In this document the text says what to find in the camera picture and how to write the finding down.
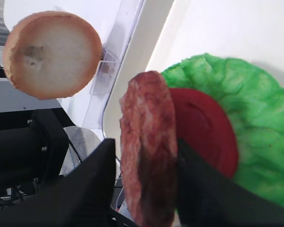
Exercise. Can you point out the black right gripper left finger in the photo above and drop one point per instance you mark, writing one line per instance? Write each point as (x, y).
(81, 199)

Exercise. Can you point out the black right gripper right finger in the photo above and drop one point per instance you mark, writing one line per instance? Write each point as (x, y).
(206, 198)

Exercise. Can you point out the brown meat patty front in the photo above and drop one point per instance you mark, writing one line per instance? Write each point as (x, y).
(149, 150)

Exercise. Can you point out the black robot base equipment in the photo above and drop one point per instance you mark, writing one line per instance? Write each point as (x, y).
(33, 146)

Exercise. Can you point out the red tomato slice on tray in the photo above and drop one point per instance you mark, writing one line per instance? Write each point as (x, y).
(205, 127)

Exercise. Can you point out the green lettuce leaf on tray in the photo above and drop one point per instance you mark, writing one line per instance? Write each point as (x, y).
(254, 103)

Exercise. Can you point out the bread bun slice right rack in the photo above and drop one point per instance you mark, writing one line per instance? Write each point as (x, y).
(51, 54)

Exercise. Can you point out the white metal tray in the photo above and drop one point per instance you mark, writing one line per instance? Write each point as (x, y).
(252, 30)

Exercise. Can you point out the clear acrylic right food rack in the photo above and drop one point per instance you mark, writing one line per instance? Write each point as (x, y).
(117, 22)

